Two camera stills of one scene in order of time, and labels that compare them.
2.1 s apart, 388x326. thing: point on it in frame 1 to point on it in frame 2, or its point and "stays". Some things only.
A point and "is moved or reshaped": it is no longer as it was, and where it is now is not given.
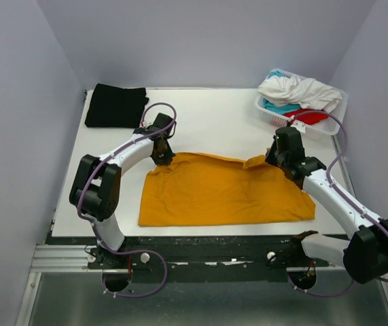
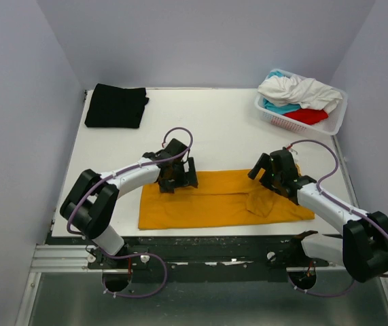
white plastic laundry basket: x=287 y=96 stays
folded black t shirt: x=116 y=107 stays
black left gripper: x=167 y=158 to x=186 y=178
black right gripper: x=269 y=157 to x=263 y=163
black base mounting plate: x=146 y=252 stays
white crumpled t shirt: x=307 y=93 stays
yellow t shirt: x=198 y=189 is moved or reshaped
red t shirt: x=308 y=118 stays
